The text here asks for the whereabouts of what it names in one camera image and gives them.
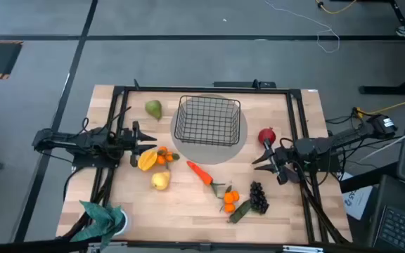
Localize red pomegranate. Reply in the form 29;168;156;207
257;127;277;147

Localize white printed paper sheet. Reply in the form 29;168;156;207
342;171;374;221

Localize yellow cable with black plug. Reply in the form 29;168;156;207
315;0;358;15

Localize grey round mat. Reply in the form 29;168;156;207
169;93;248;165

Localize dark grape bunch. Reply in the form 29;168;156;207
249;181;270;214

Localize white floor cable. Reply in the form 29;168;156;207
264;0;341;54

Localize black wire basket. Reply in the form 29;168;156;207
173;94;242;148

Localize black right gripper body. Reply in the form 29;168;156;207
264;138;295;176

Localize black laptop keyboard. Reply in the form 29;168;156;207
373;205;405;253

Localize yellow extension cable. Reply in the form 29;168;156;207
354;100;405;119

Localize tangerine bunch with leaves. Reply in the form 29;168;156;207
219;185;240;214
155;145;181;167

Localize teal-leaved plant in white pot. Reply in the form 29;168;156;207
69;200;131;251

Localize orange-red carrot with leaves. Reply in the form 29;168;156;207
186;160;226;197

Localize black metal table frame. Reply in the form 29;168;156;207
95;84;330;247

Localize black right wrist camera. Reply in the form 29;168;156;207
276;167;291;186

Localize yellow star fruit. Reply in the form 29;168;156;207
137;149;159;172

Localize black desk leg frame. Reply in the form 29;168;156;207
359;0;405;96

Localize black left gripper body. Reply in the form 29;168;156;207
123;121;143;158

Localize black metal rail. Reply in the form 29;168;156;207
0;238;405;253

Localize yellow pear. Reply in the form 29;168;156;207
150;170;172;191

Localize black cable bundle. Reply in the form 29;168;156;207
299;171;347;245
61;167;115;243

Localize green pear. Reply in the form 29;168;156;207
144;100;163;122

